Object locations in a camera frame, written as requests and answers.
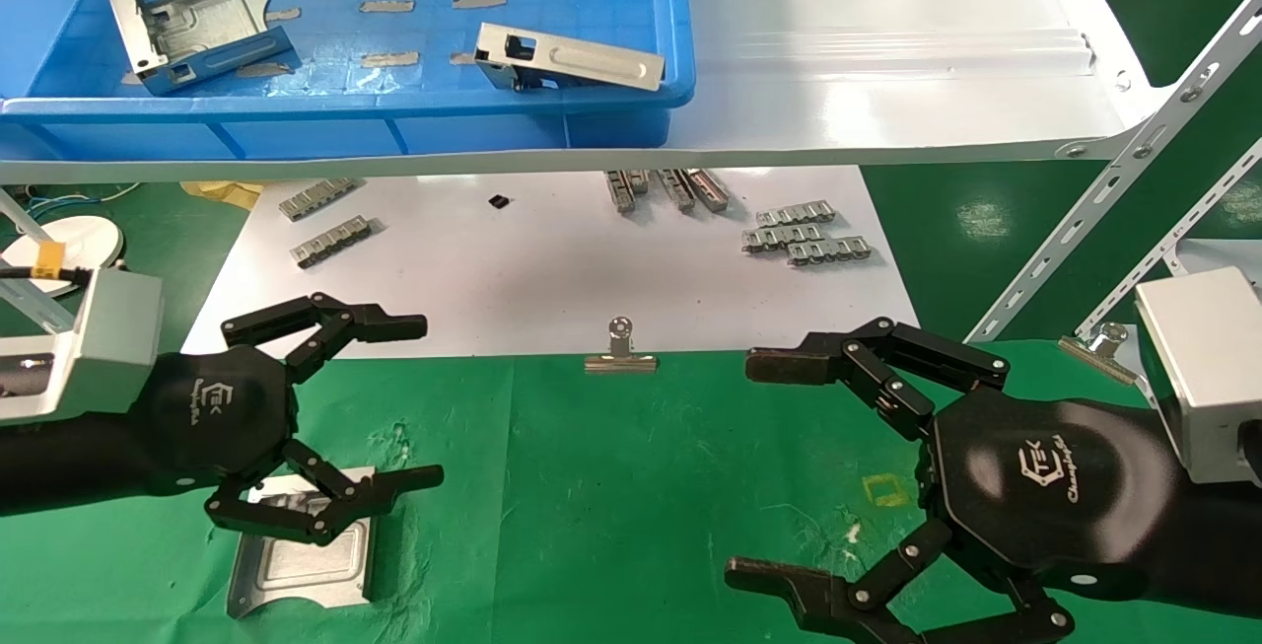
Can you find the grey perforated metal strut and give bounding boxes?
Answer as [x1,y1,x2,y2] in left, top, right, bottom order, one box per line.
[0,276,80,334]

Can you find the thin floor cables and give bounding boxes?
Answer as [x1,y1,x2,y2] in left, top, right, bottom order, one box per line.
[25,182,144,216]

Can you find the white round lamp stand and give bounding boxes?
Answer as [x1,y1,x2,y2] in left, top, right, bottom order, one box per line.
[0,188,124,297]

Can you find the white flat panel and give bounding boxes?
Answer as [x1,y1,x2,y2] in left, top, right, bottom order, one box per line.
[1173,238,1262,280]

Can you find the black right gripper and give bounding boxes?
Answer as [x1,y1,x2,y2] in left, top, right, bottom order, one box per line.
[725,317,1184,644]

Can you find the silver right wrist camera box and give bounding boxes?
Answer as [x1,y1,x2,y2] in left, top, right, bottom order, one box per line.
[1132,267,1262,485]

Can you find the grey sheet metal bracket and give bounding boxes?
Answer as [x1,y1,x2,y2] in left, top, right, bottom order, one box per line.
[106,0,300,96]
[473,22,666,93]
[227,466,381,618]

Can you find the silver binder clip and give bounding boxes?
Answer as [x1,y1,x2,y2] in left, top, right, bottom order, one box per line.
[1060,322,1150,386]
[584,317,659,374]

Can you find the white perforated metal strut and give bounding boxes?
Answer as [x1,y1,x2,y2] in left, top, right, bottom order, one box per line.
[1073,141,1262,341]
[964,5,1262,344]

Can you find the white paper sheet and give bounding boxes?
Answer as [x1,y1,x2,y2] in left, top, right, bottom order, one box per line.
[182,166,928,359]

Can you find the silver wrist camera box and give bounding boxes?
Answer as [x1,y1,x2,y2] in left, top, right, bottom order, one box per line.
[1132,267,1262,485]
[0,269,164,425]

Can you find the yellow crumpled bag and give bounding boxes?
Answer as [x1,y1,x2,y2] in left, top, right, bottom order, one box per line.
[180,180,265,209]

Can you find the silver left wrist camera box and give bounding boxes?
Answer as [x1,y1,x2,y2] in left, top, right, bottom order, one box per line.
[0,269,164,425]

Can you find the white shelf board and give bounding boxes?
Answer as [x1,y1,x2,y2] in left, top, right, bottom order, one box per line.
[0,0,1174,184]

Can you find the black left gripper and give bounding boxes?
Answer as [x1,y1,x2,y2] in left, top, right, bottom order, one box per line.
[148,292,446,546]

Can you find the blue plastic bin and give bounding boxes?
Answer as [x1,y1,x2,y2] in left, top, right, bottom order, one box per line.
[0,0,696,162]

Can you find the black cable with yellow tape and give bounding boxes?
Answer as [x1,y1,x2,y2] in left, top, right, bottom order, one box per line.
[0,242,95,282]

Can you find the green cloth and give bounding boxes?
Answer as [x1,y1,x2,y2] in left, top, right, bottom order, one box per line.
[0,340,1262,644]

